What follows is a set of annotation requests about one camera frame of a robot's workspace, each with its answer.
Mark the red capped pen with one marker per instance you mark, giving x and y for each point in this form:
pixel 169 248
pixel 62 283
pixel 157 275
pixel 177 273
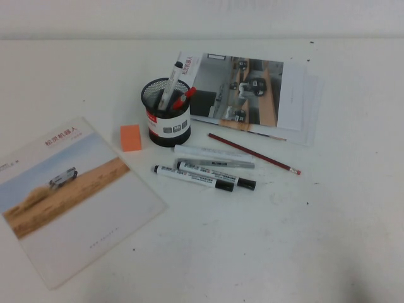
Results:
pixel 190 92
pixel 179 104

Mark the desert photo brochure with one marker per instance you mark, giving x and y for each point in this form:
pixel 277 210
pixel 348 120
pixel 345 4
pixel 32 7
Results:
pixel 79 205

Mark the orange block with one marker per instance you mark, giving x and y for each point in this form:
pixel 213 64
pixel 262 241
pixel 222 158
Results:
pixel 132 139

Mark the red pencil with eraser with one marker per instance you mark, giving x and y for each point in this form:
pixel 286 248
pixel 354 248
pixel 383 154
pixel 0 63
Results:
pixel 252 153

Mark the office photo brochure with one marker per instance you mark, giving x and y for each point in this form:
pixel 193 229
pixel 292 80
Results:
pixel 246 94

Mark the clear plastic pen box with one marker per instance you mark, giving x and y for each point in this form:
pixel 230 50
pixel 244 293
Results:
pixel 221 164

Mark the black mesh pen holder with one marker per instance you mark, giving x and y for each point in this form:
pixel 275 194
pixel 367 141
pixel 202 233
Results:
pixel 167 132

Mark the white brochure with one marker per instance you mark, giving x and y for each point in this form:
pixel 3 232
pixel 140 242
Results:
pixel 308 88
pixel 321 110
pixel 314 104

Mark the white pen tube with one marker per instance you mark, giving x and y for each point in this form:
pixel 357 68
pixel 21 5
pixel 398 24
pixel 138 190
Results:
pixel 214 151

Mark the white marker with black cap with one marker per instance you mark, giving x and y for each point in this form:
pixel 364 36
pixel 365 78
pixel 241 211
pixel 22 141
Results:
pixel 189 177
pixel 246 182
pixel 170 85

